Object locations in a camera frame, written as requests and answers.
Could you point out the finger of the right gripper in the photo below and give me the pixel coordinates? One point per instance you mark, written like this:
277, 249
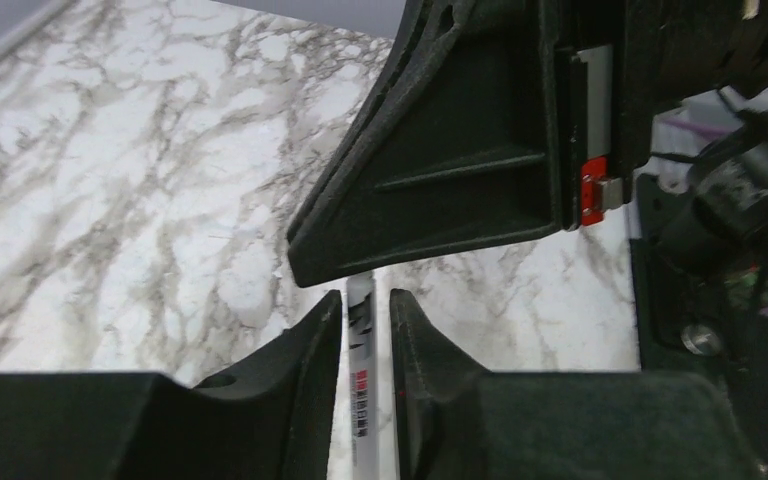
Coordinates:
455, 147

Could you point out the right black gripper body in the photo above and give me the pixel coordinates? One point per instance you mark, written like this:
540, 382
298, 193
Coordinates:
619, 63

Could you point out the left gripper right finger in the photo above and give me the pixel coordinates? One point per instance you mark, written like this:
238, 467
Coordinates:
455, 419

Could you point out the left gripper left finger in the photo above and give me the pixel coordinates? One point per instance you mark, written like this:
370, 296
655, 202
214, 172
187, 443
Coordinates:
268, 416

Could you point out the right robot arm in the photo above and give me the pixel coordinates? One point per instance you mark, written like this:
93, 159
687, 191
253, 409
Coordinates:
700, 265

